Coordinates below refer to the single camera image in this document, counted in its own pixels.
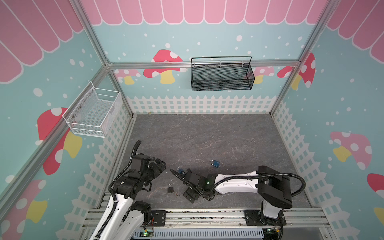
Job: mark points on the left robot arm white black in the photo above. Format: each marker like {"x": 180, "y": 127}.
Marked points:
{"x": 123, "y": 214}

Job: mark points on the blue padlock silver shackle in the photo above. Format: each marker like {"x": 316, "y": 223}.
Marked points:
{"x": 214, "y": 163}

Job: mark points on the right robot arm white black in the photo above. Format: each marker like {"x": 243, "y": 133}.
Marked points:
{"x": 277, "y": 190}

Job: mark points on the black mesh wall basket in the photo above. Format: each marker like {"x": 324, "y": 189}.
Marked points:
{"x": 222, "y": 74}

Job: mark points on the white wire wall basket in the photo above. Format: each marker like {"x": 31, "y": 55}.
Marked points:
{"x": 93, "y": 111}

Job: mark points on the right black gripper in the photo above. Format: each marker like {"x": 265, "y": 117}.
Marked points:
{"x": 190, "y": 181}

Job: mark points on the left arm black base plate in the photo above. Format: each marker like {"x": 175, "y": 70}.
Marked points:
{"x": 159, "y": 218}

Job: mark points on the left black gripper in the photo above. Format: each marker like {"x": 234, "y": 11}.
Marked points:
{"x": 156, "y": 170}

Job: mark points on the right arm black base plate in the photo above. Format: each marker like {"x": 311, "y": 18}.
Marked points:
{"x": 256, "y": 218}

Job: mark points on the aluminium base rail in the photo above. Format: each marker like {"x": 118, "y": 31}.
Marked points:
{"x": 235, "y": 218}

